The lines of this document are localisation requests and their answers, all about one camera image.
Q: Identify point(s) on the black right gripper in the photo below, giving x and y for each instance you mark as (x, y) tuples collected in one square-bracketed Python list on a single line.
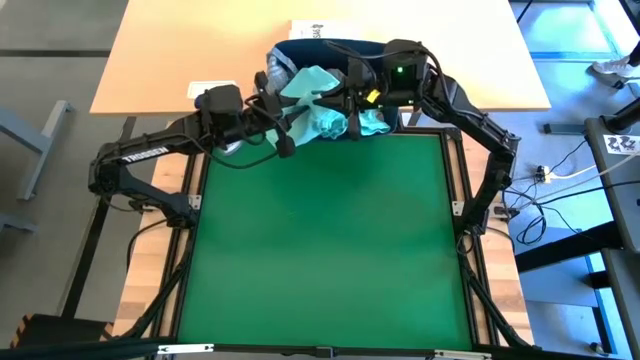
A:
[(365, 85)]

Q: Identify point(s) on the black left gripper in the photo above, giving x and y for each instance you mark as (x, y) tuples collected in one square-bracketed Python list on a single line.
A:
[(262, 115)]

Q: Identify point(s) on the teal shorts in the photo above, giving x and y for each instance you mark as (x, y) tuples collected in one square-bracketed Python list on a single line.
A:
[(310, 80)]

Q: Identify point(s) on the navy white-striped laundry basket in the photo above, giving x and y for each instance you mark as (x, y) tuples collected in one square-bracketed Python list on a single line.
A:
[(320, 52)]

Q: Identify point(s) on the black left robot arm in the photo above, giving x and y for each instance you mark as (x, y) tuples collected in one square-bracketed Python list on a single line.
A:
[(145, 150)]

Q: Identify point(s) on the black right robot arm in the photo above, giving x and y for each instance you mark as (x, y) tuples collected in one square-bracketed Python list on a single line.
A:
[(480, 125)]

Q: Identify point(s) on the grey striped garment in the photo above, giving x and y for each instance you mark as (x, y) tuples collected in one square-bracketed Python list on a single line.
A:
[(277, 67)]

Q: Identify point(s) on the clear spray bottle blue trigger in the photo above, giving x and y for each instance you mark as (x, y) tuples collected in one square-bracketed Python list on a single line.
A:
[(199, 101)]

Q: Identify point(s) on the white desk outlet plate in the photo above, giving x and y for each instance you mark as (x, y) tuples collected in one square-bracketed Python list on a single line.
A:
[(200, 87)]

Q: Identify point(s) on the white printed paper sheet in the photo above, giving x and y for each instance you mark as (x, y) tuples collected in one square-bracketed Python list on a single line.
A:
[(305, 30)]

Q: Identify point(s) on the light wooden desk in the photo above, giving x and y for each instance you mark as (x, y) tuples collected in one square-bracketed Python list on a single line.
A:
[(165, 50)]

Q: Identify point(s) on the green table mat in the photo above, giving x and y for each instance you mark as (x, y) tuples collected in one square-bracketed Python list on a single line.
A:
[(325, 250)]

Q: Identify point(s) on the white power strip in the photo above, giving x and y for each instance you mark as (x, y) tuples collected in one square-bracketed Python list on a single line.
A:
[(544, 175)]

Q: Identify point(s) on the grey desk foot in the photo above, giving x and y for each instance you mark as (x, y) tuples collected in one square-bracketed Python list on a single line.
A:
[(565, 129)]

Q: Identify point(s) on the black desk foot bar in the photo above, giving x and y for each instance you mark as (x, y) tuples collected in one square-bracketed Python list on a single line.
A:
[(88, 255)]

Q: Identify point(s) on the grey metal furniture leg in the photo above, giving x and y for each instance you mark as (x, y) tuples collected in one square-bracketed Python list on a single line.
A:
[(39, 162), (15, 223)]

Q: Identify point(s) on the black cart base beam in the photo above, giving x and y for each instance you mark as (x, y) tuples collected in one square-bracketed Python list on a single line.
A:
[(565, 247)]

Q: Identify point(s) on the person's shoe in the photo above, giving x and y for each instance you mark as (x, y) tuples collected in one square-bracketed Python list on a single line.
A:
[(612, 67)]

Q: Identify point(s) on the white fiducial marker sticker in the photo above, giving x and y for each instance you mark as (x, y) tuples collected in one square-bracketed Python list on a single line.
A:
[(620, 144)]

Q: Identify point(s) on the person's leg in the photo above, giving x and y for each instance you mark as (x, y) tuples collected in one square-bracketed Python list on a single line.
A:
[(635, 55)]

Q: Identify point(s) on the grey black equipment cart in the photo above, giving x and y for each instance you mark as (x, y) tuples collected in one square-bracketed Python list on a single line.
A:
[(627, 210)]

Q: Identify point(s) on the black case with hazard stripes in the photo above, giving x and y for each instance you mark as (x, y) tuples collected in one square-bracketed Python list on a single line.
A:
[(60, 330)]

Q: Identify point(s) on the black castor wheel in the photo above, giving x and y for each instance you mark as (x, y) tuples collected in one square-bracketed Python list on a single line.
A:
[(596, 348)]

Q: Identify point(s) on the black aluminium table frame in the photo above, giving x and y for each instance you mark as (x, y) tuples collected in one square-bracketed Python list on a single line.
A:
[(250, 350)]

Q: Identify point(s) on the silver metal bracket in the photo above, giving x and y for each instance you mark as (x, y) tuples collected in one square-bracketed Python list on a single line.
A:
[(462, 355), (185, 348)]

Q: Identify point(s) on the black cylindrical post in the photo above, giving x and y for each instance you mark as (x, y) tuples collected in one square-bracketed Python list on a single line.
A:
[(625, 118)]

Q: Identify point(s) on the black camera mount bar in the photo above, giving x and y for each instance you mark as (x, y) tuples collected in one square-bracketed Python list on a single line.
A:
[(75, 351)]

